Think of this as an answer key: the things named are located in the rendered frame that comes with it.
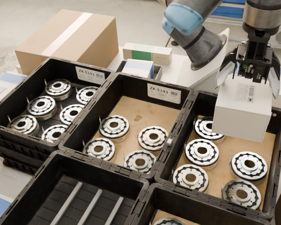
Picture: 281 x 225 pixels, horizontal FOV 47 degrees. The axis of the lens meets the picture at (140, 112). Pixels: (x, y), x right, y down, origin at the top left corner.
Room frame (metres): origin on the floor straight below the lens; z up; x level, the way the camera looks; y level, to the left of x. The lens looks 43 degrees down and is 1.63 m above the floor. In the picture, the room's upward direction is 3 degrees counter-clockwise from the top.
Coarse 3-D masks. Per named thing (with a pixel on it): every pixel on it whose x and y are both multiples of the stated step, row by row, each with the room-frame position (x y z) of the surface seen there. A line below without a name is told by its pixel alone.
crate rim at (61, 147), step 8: (120, 72) 0.97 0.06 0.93; (112, 80) 0.92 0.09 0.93; (144, 80) 0.92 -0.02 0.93; (152, 80) 0.91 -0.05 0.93; (104, 88) 0.88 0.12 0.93; (184, 88) 0.86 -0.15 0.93; (192, 88) 0.85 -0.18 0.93; (184, 104) 0.77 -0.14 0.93; (88, 112) 0.76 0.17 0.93; (184, 112) 0.74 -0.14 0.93; (80, 120) 0.73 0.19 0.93; (176, 120) 0.70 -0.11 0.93; (72, 128) 0.70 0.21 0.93; (176, 128) 0.67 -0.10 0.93; (168, 136) 0.64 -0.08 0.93; (64, 144) 0.64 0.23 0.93; (72, 152) 0.60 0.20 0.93; (80, 152) 0.60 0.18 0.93; (160, 152) 0.58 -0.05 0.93; (96, 160) 0.57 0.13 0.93; (104, 160) 0.57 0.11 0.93; (160, 160) 0.55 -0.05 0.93; (120, 168) 0.54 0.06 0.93; (128, 168) 0.53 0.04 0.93; (152, 168) 0.53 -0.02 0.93; (144, 176) 0.50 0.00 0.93; (152, 176) 0.50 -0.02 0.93
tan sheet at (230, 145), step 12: (192, 132) 0.74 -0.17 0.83; (228, 144) 0.68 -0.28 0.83; (240, 144) 0.68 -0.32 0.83; (252, 144) 0.68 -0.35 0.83; (264, 144) 0.67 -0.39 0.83; (228, 156) 0.63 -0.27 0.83; (264, 156) 0.62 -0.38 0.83; (216, 168) 0.59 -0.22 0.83; (228, 168) 0.59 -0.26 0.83; (216, 180) 0.55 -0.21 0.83; (228, 180) 0.54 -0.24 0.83; (264, 180) 0.54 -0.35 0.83; (216, 192) 0.51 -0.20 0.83; (264, 192) 0.50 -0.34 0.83
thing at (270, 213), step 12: (192, 96) 0.81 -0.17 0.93; (216, 96) 0.80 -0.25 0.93; (276, 108) 0.73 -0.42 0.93; (180, 132) 0.65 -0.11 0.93; (168, 156) 0.57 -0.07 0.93; (276, 168) 0.50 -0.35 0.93; (156, 180) 0.49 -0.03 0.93; (276, 180) 0.47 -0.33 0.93; (192, 192) 0.45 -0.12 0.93; (276, 192) 0.43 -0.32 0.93; (228, 204) 0.41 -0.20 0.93; (264, 216) 0.37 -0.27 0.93
